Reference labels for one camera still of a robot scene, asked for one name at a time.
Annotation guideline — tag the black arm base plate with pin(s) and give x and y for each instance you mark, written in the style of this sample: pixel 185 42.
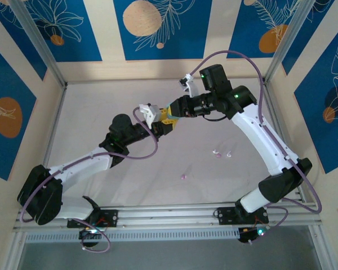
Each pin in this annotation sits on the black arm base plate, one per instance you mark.
pixel 108 213
pixel 228 218

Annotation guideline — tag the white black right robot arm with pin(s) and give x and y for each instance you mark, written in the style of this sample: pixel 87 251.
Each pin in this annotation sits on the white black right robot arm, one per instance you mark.
pixel 256 140

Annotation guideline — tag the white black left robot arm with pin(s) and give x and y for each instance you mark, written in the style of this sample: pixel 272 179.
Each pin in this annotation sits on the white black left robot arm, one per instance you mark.
pixel 81 168

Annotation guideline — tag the aluminium table edge rail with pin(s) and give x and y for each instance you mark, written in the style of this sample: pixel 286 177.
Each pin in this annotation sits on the aluminium table edge rail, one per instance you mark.
pixel 56 118
pixel 282 140

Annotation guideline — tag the aluminium frame post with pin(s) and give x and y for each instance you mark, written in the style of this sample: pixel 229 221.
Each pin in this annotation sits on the aluminium frame post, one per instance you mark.
pixel 39 42
pixel 288 42

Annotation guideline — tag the white table cloth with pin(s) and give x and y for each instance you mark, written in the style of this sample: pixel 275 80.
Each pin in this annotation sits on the white table cloth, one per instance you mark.
pixel 186 146

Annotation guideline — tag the black controller box with LED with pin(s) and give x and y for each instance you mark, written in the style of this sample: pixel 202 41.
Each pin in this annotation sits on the black controller box with LED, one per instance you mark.
pixel 87 239
pixel 245 237

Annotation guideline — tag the long aluminium mounting rail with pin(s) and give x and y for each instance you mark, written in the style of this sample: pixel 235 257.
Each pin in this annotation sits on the long aluminium mounting rail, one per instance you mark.
pixel 163 216

